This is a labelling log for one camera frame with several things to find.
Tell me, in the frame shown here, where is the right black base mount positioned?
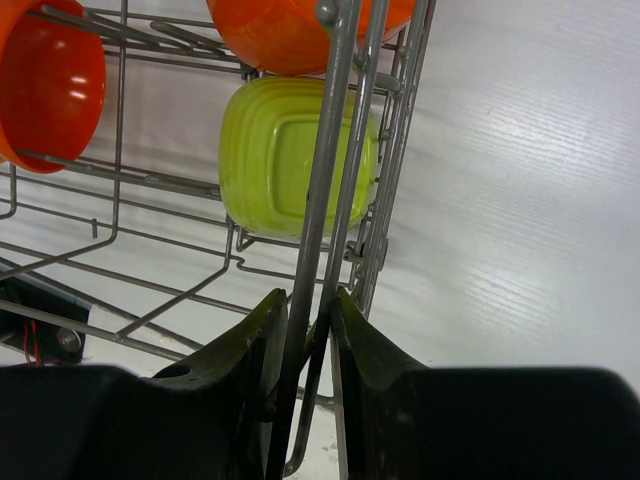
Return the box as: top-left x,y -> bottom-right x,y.
1,278 -> 91,365

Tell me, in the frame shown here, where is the white square bowl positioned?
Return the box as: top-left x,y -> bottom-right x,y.
218,75 -> 381,239

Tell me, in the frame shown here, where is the grey wire dish rack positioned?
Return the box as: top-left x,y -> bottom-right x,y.
1,1 -> 435,479

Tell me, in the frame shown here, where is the orange square plastic bowl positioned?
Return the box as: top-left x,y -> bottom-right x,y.
205,0 -> 417,77

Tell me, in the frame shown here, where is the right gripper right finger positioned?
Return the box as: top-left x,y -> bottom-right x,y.
331,290 -> 639,479

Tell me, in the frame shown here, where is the orange round plastic bowl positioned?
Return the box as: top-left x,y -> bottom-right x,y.
1,1 -> 106,174

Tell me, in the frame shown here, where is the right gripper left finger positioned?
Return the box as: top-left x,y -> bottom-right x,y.
1,289 -> 287,479

